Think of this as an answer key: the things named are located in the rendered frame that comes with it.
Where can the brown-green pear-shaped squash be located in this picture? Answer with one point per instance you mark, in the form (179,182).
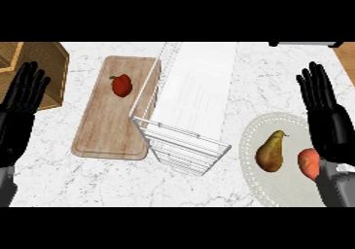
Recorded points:
(272,152)

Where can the red bell pepper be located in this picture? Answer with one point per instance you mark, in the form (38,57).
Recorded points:
(122,85)

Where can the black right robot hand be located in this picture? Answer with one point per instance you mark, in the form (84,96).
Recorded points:
(329,123)

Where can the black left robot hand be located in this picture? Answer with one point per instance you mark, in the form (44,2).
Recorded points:
(15,113)

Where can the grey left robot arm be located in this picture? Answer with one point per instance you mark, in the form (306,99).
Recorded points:
(3,186)

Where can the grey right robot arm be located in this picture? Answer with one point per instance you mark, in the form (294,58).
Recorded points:
(341,184)

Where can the white oval placemat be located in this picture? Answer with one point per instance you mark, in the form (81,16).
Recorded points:
(284,160)

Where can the wooden cutting board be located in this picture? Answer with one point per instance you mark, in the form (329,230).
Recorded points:
(114,108)

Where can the wicker basket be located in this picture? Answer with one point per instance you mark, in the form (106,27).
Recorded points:
(40,73)

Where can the grey appliance with dark edge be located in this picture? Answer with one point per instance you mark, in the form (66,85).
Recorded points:
(307,43)

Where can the orange round fruit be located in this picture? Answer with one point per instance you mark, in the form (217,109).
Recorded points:
(310,163)

